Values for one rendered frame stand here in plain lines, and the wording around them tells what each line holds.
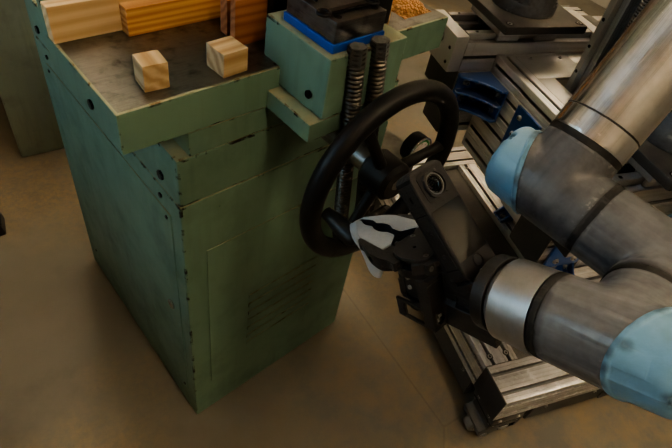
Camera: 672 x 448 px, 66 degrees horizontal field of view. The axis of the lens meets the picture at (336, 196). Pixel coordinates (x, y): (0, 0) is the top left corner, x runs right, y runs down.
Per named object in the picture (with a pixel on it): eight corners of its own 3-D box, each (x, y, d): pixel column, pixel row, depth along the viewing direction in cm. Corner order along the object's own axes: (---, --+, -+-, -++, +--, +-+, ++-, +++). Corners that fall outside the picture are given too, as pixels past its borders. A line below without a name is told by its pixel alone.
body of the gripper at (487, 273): (392, 312, 56) (485, 362, 47) (377, 245, 53) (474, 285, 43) (439, 277, 60) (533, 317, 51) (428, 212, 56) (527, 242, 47)
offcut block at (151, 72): (135, 79, 64) (131, 53, 61) (159, 74, 66) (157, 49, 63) (145, 93, 62) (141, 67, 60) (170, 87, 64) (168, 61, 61)
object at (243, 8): (234, 47, 73) (235, 1, 68) (229, 43, 74) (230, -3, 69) (360, 15, 87) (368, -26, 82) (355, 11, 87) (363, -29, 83)
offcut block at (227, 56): (230, 57, 71) (230, 34, 69) (247, 70, 69) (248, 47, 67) (206, 65, 69) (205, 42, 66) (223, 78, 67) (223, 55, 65)
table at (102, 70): (158, 205, 58) (153, 164, 54) (52, 73, 72) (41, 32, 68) (481, 72, 91) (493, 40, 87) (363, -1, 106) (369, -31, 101)
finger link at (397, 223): (361, 257, 64) (414, 281, 57) (350, 215, 62) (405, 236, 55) (379, 245, 66) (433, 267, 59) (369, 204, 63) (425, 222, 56)
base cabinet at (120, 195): (195, 418, 123) (177, 213, 75) (91, 259, 151) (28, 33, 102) (336, 322, 148) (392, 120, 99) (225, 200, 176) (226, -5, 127)
